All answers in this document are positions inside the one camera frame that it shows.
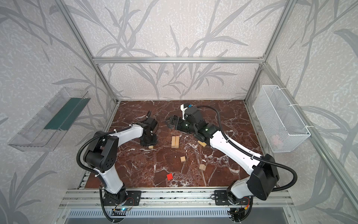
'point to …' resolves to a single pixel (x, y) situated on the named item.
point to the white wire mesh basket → (282, 127)
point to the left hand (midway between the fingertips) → (155, 139)
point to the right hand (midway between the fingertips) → (170, 118)
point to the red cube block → (169, 176)
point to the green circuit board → (123, 209)
